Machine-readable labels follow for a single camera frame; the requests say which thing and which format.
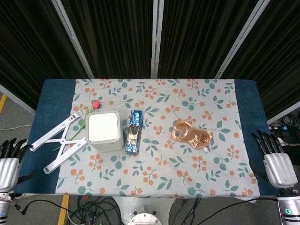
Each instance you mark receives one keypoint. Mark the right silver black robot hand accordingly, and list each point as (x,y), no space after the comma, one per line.
(280,167)

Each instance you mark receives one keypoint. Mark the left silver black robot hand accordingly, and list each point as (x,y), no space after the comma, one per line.
(8,164)

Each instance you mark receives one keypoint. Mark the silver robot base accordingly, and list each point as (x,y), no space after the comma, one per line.
(143,212)

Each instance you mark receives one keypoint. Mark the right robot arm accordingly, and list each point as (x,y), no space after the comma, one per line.
(289,207)

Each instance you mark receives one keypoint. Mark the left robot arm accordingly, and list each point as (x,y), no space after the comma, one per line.
(3,206)

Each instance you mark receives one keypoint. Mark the white square box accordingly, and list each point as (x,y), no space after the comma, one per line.
(105,130)

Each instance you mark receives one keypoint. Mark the black power strip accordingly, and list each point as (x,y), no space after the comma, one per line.
(284,128)

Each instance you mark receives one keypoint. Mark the blue table cover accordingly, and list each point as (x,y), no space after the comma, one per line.
(39,131)

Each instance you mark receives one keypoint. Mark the white folding laptop stand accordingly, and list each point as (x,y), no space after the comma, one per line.
(58,143)

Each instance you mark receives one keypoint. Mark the brown snack pouch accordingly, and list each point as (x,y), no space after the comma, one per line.
(191,136)

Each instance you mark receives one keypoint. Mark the red artificial tulip flower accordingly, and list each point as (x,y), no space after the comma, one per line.
(90,114)

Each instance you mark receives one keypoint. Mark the black pleated curtain panel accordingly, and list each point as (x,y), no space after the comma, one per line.
(206,37)
(110,37)
(30,47)
(272,56)

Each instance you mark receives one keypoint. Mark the floral patterned tablecloth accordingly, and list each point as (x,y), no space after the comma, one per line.
(154,138)

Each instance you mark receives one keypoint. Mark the blue cookie package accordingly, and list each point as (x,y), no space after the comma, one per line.
(134,132)

